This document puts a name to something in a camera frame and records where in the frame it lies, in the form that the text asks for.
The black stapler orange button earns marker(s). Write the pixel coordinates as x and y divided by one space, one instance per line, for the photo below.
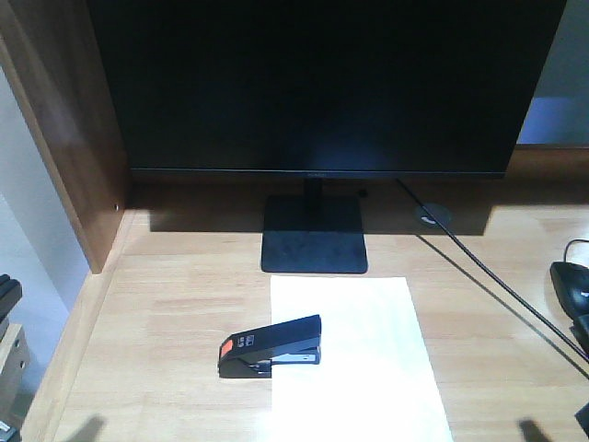
254 353

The white paper sheets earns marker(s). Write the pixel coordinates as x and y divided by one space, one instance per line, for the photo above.
374 381

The wooden computer desk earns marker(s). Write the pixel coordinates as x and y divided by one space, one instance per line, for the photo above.
137 360

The black keyboard on desk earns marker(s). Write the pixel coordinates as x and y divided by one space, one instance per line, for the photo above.
580 330

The black computer monitor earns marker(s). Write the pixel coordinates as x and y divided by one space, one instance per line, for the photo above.
322 90

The black computer mouse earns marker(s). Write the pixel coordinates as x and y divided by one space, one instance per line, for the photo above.
570 282

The grey desk cable grommet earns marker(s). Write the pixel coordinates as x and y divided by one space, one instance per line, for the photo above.
430 214

